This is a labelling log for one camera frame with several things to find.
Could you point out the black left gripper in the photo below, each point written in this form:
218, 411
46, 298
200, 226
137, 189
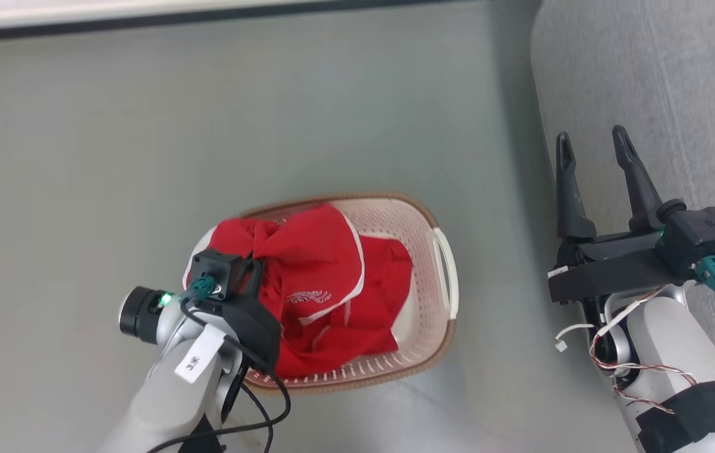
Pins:
253, 327

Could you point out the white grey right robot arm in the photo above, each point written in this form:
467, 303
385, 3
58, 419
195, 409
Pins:
666, 340

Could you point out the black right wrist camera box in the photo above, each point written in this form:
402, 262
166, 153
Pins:
707, 236

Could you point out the woven-rim white laundry basket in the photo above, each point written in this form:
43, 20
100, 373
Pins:
395, 217

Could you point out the grey fabric sofa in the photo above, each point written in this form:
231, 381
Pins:
678, 75

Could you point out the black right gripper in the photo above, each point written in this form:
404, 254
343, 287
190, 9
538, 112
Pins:
609, 267

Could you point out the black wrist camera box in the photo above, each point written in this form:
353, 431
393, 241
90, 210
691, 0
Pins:
707, 236
218, 267

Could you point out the white paper label tag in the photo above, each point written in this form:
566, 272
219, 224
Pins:
199, 353

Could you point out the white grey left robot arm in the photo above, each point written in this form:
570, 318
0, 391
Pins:
162, 390

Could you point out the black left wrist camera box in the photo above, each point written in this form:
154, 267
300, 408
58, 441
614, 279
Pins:
218, 267

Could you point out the red garment with white trim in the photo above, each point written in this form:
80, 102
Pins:
313, 251

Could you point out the teal left camera connector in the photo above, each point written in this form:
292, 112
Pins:
199, 289

